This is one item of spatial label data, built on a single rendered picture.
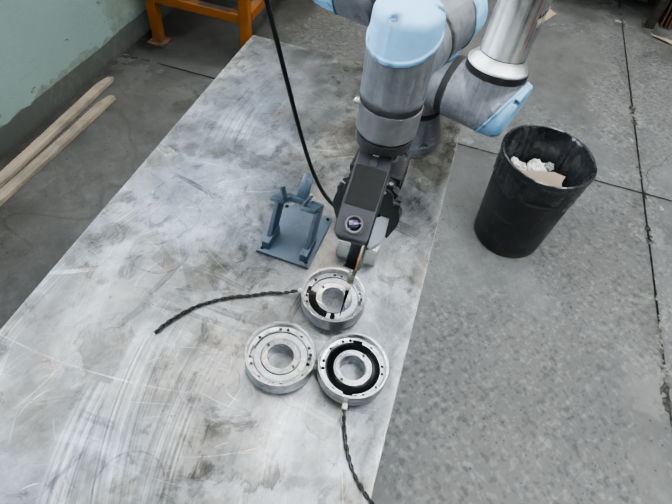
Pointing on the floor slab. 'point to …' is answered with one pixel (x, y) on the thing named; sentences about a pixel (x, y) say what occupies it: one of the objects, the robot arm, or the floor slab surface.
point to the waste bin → (531, 189)
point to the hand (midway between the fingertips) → (359, 244)
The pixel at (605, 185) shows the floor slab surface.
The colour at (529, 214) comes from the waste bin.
